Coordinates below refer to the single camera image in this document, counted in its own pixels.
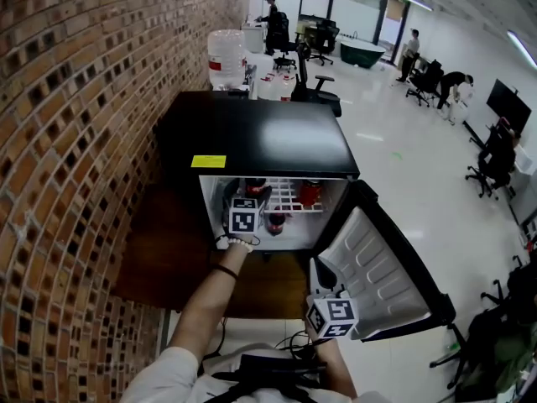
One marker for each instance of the black monitor on stand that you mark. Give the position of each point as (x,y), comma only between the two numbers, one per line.
(509,105)

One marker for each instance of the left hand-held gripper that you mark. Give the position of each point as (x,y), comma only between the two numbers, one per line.
(243,221)

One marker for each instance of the black office chair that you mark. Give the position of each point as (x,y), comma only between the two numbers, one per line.
(497,160)
(306,90)
(495,342)
(325,42)
(428,80)
(285,44)

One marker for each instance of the black mini fridge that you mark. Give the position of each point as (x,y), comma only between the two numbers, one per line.
(251,132)

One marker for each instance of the green tub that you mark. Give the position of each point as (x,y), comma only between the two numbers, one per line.
(361,53)

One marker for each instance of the white water dispenser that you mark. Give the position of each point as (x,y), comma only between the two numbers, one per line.
(251,80)

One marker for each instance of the person's white shirt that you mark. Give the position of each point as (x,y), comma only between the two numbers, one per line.
(168,380)

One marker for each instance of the person's left forearm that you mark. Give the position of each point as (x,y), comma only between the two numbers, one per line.
(210,300)

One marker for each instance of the ceiling light strip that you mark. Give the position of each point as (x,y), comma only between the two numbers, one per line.
(415,2)
(522,48)

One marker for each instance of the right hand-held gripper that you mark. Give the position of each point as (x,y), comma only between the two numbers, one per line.
(333,317)

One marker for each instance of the yellow sticker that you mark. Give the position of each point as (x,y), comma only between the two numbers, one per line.
(208,161)

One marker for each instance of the black chest harness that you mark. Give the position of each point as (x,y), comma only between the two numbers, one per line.
(268,367)

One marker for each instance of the dark drink bottle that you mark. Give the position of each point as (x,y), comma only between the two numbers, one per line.
(231,187)

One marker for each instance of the clear water jug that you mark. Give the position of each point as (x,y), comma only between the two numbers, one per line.
(226,57)

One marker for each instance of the person's right forearm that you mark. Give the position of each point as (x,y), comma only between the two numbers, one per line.
(335,367)

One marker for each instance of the cola drink bottle red label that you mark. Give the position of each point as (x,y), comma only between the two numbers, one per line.
(256,189)
(277,224)

